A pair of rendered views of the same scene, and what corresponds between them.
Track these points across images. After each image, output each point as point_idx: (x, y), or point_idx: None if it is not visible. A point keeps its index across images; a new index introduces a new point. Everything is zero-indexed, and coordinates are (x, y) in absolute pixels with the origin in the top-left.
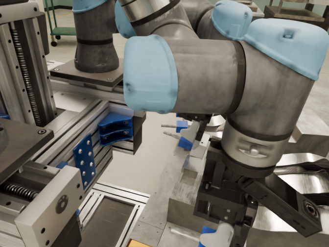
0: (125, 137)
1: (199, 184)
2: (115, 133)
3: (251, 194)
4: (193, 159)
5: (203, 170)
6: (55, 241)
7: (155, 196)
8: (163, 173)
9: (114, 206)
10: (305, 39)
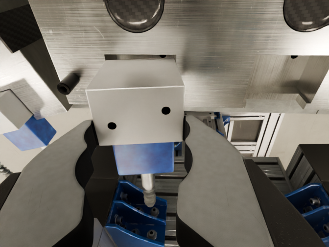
0: (130, 188)
1: (327, 33)
2: (130, 200)
3: None
4: (186, 85)
5: (239, 36)
6: None
7: (253, 103)
8: (184, 108)
9: None
10: None
